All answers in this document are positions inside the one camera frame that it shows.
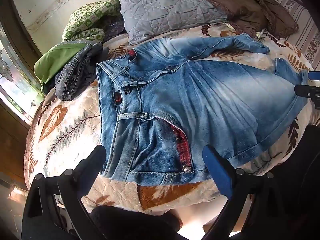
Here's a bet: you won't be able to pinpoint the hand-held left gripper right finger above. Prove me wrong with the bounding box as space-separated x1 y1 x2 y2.
202 144 308 240

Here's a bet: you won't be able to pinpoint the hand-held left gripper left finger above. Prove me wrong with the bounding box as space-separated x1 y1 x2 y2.
21 144 107 240

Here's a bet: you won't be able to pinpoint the blue denim pants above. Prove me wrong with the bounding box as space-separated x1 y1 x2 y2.
96 33 309 182

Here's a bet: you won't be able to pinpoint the cream leaf-print blanket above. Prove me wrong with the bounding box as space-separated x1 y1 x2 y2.
24 22 316 217

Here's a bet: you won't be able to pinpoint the striped floral bedsheet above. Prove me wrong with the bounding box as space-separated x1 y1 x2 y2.
264 0 320 72

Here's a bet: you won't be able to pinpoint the dark grey jeans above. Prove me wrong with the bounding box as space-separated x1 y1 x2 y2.
54 42 110 102

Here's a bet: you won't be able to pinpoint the brown garment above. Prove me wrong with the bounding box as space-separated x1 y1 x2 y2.
179 0 299 40

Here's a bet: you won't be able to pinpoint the plain green cloth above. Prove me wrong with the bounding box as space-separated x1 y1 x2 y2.
34 41 88 94

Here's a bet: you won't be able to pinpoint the dark purple cloth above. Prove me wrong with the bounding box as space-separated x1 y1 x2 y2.
102 14 127 42

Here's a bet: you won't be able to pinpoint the green patterned white cloth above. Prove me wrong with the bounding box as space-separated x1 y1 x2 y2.
62 0 122 42

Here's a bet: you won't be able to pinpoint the grey quilted pillow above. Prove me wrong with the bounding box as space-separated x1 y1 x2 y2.
117 0 228 46

